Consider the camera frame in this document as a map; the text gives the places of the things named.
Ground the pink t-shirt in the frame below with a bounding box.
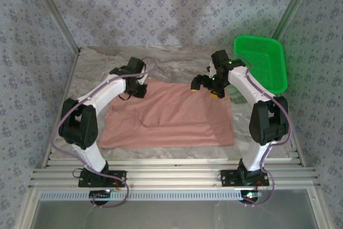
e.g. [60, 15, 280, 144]
[99, 78, 236, 149]

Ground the green plastic basket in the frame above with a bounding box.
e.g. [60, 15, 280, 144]
[233, 34, 289, 94]

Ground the grey metal sheet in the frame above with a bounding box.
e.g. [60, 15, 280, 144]
[34, 190, 319, 229]

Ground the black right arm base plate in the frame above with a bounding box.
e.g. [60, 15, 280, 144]
[220, 169, 270, 187]

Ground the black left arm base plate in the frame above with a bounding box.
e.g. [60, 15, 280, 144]
[77, 169, 127, 188]

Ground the aluminium rail frame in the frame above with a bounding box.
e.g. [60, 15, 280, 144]
[28, 158, 322, 190]

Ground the aluminium frame post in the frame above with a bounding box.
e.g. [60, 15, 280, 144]
[272, 0, 321, 43]
[26, 0, 83, 54]

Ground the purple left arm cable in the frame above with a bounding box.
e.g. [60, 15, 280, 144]
[50, 57, 159, 210]

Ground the grey slotted cable duct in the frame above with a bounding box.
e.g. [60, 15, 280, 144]
[40, 190, 259, 202]

